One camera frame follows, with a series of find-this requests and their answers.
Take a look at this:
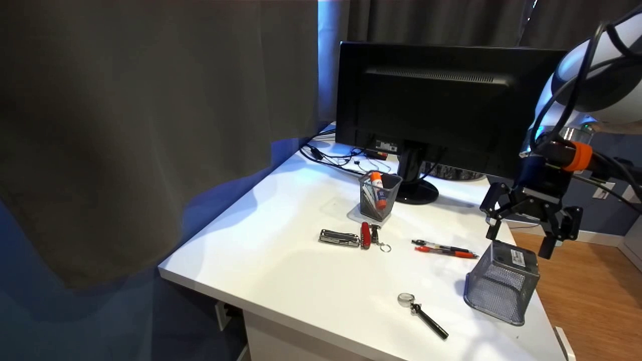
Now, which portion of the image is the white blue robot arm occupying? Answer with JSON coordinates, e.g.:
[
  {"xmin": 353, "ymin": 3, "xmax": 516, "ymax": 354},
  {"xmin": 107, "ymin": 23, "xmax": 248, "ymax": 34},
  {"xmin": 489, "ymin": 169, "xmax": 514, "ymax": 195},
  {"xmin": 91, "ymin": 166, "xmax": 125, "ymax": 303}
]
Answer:
[{"xmin": 480, "ymin": 8, "xmax": 642, "ymax": 258}]

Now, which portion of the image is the grey metal multitool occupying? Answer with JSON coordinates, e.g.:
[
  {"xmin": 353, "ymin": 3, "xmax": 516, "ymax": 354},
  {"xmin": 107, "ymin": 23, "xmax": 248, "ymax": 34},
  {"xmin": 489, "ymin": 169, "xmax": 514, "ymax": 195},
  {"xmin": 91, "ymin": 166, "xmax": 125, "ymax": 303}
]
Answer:
[{"xmin": 319, "ymin": 228, "xmax": 358, "ymax": 248}]

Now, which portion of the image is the black handled magnifying glass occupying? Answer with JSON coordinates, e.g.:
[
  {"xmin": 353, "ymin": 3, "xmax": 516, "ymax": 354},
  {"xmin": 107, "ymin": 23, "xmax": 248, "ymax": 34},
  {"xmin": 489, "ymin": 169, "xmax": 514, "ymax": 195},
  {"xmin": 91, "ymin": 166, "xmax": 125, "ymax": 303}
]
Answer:
[{"xmin": 397, "ymin": 293, "xmax": 450, "ymax": 341}]

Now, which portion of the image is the black pen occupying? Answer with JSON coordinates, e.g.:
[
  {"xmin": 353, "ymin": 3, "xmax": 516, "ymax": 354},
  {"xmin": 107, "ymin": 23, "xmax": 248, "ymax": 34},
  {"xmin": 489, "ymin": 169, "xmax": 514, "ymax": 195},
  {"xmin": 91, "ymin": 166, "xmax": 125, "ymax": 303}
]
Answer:
[{"xmin": 411, "ymin": 238, "xmax": 468, "ymax": 252}]

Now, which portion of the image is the red pocket knife with ring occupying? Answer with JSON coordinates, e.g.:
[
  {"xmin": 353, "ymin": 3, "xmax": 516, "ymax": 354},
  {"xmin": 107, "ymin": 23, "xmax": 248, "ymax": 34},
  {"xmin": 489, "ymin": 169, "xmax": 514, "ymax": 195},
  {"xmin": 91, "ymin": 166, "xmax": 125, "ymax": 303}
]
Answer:
[{"xmin": 358, "ymin": 222, "xmax": 390, "ymax": 252}]

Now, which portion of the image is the grey mesh basket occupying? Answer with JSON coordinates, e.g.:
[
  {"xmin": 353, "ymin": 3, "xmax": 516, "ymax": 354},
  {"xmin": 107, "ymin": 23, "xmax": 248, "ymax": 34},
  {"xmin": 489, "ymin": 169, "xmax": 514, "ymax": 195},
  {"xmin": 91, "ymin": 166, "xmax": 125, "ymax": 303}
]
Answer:
[{"xmin": 463, "ymin": 241, "xmax": 540, "ymax": 327}]

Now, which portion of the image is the black computer monitor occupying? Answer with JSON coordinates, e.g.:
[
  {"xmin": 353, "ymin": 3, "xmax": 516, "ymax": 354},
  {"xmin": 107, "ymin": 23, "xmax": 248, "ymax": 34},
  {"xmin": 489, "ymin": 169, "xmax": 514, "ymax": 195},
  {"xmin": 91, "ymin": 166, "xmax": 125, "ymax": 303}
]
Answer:
[{"xmin": 334, "ymin": 43, "xmax": 564, "ymax": 205}]

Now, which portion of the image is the white wall plate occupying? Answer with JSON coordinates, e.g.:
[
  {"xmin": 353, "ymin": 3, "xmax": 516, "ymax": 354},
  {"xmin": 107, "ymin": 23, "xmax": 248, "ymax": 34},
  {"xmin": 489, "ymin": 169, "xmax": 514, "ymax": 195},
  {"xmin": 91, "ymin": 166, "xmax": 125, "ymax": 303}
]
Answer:
[{"xmin": 622, "ymin": 185, "xmax": 639, "ymax": 203}]

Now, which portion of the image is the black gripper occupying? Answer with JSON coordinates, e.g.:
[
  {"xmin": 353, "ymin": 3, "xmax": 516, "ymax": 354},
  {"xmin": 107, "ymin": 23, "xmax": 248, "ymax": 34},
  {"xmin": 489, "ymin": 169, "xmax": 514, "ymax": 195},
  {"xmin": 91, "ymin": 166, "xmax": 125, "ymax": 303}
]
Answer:
[{"xmin": 480, "ymin": 174, "xmax": 582, "ymax": 258}]

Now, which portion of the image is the red pen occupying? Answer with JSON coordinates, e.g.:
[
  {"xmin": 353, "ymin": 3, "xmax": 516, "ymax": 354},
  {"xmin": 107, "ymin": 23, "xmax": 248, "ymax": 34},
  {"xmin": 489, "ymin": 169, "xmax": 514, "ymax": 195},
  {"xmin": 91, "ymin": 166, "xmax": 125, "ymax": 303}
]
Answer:
[{"xmin": 415, "ymin": 246, "xmax": 477, "ymax": 258}]

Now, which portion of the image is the dark mesh pen cup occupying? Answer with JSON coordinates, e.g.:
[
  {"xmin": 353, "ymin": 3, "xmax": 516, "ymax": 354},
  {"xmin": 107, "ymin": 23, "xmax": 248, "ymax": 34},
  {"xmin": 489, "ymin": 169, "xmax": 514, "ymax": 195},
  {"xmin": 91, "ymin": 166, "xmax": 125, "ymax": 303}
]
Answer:
[{"xmin": 358, "ymin": 171, "xmax": 401, "ymax": 220}]

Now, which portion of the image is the dark grey curtain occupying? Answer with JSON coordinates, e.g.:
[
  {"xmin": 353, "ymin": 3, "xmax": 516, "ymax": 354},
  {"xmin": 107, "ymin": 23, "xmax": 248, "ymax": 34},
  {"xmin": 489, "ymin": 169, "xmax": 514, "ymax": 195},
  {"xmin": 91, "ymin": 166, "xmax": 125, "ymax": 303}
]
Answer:
[{"xmin": 0, "ymin": 0, "xmax": 316, "ymax": 289}]

